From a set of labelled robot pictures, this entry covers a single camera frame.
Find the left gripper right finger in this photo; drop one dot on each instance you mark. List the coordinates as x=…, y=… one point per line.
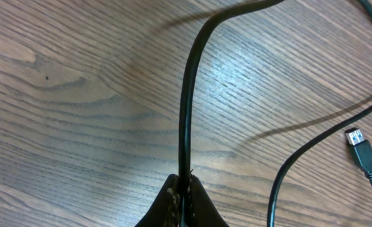
x=201, y=212

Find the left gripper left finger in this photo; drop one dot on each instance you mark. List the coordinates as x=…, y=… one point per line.
x=164, y=210

